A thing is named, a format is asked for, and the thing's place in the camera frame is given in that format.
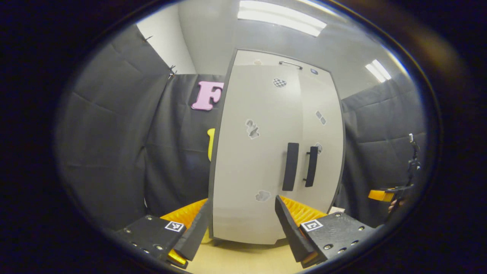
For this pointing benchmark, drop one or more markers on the white shoe cabinet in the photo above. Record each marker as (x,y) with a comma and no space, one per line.
(266,114)

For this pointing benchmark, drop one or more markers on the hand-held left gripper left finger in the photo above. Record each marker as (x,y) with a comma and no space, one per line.
(196,232)

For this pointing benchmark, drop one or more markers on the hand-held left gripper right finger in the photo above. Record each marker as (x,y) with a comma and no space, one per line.
(291,232)

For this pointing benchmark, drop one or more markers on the long ceiling light panel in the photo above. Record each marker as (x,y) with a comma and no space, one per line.
(281,17)

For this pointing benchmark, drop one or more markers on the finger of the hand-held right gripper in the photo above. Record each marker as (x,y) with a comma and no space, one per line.
(380,195)

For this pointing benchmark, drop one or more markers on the white cabinet door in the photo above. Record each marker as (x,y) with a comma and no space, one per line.
(247,171)
(327,152)

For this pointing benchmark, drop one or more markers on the black backdrop cloth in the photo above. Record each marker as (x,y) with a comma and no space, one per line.
(114,133)

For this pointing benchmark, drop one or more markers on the small beige box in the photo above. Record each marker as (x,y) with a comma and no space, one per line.
(336,210)

